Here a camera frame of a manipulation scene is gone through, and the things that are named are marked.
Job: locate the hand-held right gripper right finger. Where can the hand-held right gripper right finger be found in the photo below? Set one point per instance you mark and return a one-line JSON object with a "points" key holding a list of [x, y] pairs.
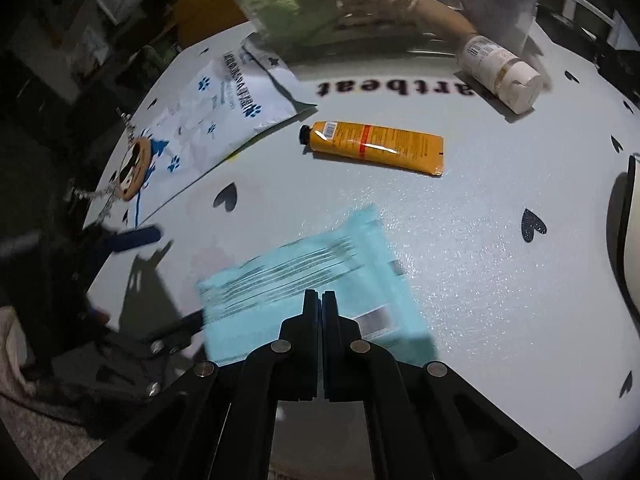
{"points": [[332, 340]]}

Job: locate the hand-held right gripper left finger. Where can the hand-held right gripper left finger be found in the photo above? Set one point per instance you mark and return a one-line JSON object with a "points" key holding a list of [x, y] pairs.
{"points": [[310, 340]]}

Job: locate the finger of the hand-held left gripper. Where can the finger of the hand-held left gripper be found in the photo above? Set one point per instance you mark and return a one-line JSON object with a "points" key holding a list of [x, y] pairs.
{"points": [[135, 238], [175, 327]]}

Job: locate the round cork coaster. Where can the round cork coaster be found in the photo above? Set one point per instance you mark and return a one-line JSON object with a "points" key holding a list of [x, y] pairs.
{"points": [[135, 165]]}

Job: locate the teal packet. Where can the teal packet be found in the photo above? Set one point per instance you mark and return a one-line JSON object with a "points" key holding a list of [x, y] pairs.
{"points": [[310, 255]]}

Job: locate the orange tube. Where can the orange tube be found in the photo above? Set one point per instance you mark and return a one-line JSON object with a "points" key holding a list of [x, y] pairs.
{"points": [[380, 145]]}

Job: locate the clear plastic storage container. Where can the clear plastic storage container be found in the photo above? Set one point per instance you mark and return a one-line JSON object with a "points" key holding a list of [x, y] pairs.
{"points": [[380, 40]]}

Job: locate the white labelled bottle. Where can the white labelled bottle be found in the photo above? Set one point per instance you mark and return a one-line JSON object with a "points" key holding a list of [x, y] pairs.
{"points": [[492, 67]]}

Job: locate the white fluffy rug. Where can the white fluffy rug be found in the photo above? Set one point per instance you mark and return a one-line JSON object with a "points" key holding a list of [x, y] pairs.
{"points": [[35, 410]]}

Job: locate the white paw print pouch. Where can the white paw print pouch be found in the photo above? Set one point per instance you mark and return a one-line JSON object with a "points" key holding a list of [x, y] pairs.
{"points": [[220, 105]]}

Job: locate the purple plush toy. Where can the purple plush toy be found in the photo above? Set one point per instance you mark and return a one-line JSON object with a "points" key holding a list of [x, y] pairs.
{"points": [[500, 0]]}

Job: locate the white drawer cabinet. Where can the white drawer cabinet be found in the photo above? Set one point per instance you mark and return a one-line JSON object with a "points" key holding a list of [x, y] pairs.
{"points": [[570, 7]]}

